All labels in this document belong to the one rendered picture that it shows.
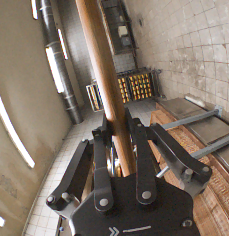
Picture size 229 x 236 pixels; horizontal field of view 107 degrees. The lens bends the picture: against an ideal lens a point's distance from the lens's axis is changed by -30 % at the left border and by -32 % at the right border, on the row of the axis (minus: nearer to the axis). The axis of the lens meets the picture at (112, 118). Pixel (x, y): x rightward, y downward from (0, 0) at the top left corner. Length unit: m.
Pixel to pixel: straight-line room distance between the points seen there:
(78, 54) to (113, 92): 5.15
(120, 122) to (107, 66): 0.08
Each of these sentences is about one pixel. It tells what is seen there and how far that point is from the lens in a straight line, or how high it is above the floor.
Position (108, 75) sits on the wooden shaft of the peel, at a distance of 0.16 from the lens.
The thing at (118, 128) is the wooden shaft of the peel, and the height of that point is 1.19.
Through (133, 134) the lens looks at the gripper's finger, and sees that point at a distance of 0.17.
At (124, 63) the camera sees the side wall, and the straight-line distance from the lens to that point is 5.17.
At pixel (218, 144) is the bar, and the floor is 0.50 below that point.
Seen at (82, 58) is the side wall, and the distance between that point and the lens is 5.25.
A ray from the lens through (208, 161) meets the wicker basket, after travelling 1.05.
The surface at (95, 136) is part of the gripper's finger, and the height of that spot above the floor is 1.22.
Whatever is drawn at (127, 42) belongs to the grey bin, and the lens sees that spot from 4.58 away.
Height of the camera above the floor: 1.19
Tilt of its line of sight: 4 degrees up
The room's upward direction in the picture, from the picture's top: 103 degrees counter-clockwise
